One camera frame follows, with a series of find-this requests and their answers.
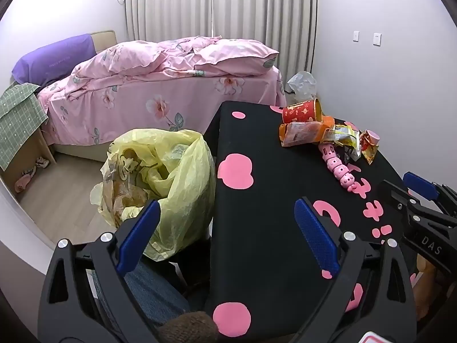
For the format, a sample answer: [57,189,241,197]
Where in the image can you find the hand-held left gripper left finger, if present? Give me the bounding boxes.
[37,200,161,343]

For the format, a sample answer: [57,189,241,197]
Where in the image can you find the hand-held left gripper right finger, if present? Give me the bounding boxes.
[286,196,418,343]

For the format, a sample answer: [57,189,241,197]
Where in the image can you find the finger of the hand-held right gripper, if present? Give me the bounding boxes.
[378,180,457,227]
[403,171,457,218]

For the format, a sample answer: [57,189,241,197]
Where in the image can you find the red gold snack packet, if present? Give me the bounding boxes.
[359,130,379,166]

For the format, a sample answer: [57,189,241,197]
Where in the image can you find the yellow trash bag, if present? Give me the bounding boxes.
[89,129,217,262]

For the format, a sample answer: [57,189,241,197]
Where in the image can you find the pale yellow snack packet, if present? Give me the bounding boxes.
[323,124,362,162]

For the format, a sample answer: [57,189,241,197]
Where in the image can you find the orange snack packet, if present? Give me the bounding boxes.
[278,114,336,148]

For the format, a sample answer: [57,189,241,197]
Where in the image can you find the red paper cup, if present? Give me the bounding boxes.
[282,97,324,125]

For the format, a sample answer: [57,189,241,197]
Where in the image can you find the person's right hand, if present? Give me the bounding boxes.
[416,254,438,324]

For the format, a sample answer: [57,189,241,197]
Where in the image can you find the person's blue jeans leg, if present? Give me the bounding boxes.
[91,261,192,328]

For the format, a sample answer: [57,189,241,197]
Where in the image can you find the pink caterpillar toy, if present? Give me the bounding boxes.
[319,142,358,193]

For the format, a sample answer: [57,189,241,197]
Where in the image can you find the black pink-printed table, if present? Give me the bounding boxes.
[203,101,457,343]

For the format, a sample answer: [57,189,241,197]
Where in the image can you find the brown fuzzy coat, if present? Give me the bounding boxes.
[159,311,219,343]

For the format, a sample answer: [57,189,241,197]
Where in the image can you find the pink slippers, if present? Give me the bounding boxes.
[14,174,37,194]

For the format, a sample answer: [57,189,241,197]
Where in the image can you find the pink floral bed sheet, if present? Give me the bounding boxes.
[37,66,287,148]

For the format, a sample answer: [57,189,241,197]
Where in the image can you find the wooden nightstand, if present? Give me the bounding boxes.
[0,125,58,195]

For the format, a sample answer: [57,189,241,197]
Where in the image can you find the white plastic bag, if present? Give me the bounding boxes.
[287,71,318,103]

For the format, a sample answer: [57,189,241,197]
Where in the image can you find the green checked cloth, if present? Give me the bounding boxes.
[0,82,49,171]

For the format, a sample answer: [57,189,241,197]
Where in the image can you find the pink floral duvet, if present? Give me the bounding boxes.
[71,36,222,79]

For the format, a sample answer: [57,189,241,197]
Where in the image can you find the pink floral pillow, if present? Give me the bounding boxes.
[195,39,281,76]

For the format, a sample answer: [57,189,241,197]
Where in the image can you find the beige headboard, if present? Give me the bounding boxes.
[89,30,118,55]

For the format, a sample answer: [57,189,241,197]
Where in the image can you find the purple pillow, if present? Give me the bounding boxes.
[12,34,97,84]

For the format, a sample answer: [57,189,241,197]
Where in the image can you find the thin curtain wand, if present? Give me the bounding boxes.
[210,0,219,38]

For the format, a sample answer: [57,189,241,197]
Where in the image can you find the beige pleated curtain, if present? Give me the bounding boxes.
[123,0,318,79]

